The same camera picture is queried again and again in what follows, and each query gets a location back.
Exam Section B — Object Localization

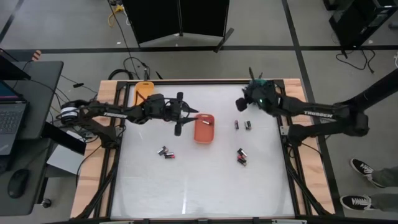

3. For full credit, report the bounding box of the black desk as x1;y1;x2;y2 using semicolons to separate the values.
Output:
0;60;65;217

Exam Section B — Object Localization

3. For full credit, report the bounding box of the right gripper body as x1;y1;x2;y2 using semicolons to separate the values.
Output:
235;67;274;114

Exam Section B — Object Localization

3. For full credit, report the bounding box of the grey flat box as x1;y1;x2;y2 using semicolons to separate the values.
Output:
46;144;87;175

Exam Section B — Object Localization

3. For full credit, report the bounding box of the black stand pole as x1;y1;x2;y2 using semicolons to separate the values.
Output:
340;68;398;108

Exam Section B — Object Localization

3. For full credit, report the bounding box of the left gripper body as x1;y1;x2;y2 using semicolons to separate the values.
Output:
157;91;187;137

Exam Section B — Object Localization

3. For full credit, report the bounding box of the yellow cable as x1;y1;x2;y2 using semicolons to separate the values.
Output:
107;4;125;27

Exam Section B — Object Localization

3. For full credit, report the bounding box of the grey laptop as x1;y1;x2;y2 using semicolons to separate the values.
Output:
0;80;29;156

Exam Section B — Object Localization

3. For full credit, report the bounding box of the black folding partition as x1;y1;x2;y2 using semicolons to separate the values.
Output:
121;0;236;53

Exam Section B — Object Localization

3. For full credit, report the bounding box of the long thin black cable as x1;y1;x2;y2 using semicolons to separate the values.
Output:
107;0;141;80

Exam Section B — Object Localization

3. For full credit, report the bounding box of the black aluminium table frame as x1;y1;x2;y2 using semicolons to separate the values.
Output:
74;79;336;224

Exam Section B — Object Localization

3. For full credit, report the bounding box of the person's leg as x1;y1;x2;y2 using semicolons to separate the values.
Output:
369;192;398;213
371;166;398;187

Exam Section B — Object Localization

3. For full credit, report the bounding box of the person's foot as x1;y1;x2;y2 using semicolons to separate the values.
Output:
340;194;374;212
350;157;386;189

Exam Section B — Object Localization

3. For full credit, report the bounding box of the black monitor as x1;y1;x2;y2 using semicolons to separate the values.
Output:
0;48;32;81

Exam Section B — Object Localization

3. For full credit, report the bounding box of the black cable with plug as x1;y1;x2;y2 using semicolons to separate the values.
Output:
335;49;377;75

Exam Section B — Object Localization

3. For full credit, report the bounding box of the black flat panel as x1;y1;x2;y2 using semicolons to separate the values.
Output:
42;122;87;156

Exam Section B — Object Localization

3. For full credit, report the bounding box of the black equipment cabinet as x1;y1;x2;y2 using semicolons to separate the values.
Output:
323;0;398;50

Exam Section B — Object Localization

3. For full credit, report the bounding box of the red-orange plastic bin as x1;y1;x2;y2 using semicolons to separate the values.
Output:
193;113;215;145

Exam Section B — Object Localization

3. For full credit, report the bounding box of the black computer mouse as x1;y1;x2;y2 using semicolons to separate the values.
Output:
7;169;31;199

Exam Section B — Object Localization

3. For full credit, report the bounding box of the yellow plastic bin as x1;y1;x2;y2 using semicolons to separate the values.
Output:
133;81;155;106

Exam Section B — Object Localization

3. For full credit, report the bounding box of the thick black cable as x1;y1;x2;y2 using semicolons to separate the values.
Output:
108;68;134;81

